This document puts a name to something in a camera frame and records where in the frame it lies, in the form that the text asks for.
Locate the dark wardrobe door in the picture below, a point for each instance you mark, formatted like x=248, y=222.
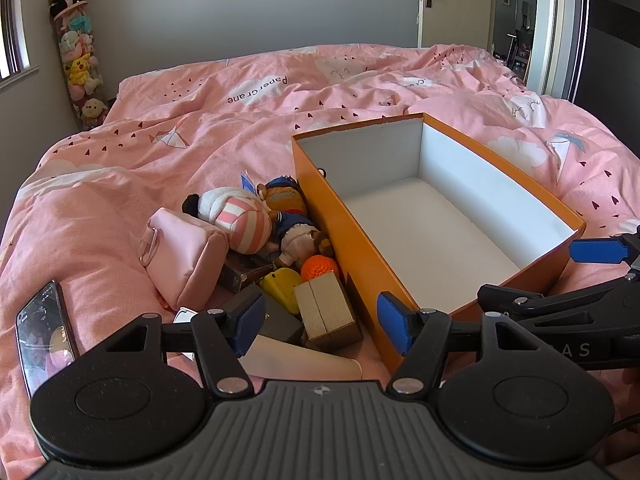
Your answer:
x=612, y=25

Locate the window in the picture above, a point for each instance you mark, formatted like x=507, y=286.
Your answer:
x=12, y=20

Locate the small white item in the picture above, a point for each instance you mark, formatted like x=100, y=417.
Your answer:
x=184, y=315

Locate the clear tube of plush toys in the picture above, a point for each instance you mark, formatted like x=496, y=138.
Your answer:
x=80, y=70

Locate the smartphone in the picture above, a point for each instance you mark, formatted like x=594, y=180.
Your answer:
x=42, y=340

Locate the cream flat card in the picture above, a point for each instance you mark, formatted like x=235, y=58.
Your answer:
x=300, y=360

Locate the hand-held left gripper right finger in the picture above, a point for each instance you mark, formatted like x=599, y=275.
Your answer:
x=392, y=325

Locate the black box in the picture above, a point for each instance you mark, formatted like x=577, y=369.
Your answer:
x=280, y=322

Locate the kraft cardboard box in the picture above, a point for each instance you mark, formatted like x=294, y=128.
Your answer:
x=327, y=310

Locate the pink zip pouch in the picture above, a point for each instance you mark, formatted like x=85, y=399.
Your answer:
x=185, y=255

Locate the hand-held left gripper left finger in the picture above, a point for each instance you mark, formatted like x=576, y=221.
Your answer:
x=248, y=325

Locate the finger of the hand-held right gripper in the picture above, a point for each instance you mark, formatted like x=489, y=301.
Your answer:
x=597, y=250
x=525, y=302

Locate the dark brown small box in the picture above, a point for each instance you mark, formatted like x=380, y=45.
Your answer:
x=240, y=272

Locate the pink printed blanket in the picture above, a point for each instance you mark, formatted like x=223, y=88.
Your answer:
x=200, y=110

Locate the brown plush doll blue clothes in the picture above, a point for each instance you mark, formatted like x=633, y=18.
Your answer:
x=300, y=237

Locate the grey door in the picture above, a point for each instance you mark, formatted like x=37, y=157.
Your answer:
x=465, y=15

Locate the blue white hang tag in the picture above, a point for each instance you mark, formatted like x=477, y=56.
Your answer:
x=246, y=181

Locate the yellow duck toy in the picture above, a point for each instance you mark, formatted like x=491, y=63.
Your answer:
x=280, y=282

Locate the orange cardboard box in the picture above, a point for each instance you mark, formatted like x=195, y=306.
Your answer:
x=425, y=210

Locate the striped pink plush doll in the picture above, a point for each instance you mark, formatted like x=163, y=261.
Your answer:
x=245, y=225

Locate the orange crocheted ball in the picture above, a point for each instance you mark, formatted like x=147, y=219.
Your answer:
x=320, y=267

